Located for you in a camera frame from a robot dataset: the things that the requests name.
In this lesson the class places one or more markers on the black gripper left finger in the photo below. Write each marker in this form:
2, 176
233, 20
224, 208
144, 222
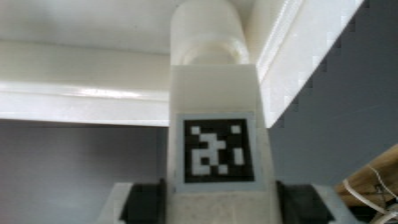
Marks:
135, 204

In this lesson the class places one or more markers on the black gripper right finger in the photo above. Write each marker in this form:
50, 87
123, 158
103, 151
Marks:
311, 205

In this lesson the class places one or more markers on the white leg with tag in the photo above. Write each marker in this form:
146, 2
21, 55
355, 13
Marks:
220, 182

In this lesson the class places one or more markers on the white square tabletop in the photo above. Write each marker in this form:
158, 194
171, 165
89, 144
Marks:
85, 54

